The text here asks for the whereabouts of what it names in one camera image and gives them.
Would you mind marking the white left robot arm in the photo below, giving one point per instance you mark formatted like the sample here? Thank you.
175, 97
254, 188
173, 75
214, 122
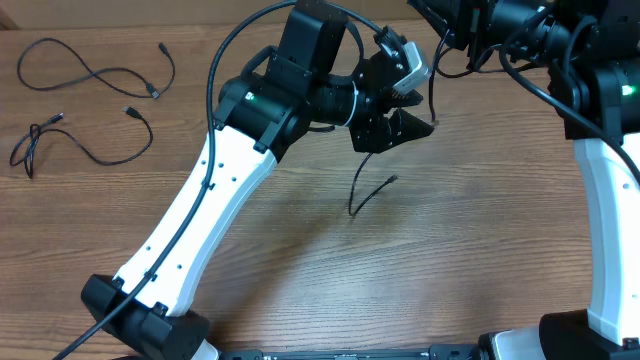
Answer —
147, 304

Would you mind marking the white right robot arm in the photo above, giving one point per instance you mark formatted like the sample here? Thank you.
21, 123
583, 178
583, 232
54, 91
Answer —
582, 59

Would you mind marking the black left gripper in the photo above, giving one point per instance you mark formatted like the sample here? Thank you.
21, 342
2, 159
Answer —
369, 134

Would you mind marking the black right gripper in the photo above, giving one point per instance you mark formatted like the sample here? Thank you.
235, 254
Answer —
467, 20

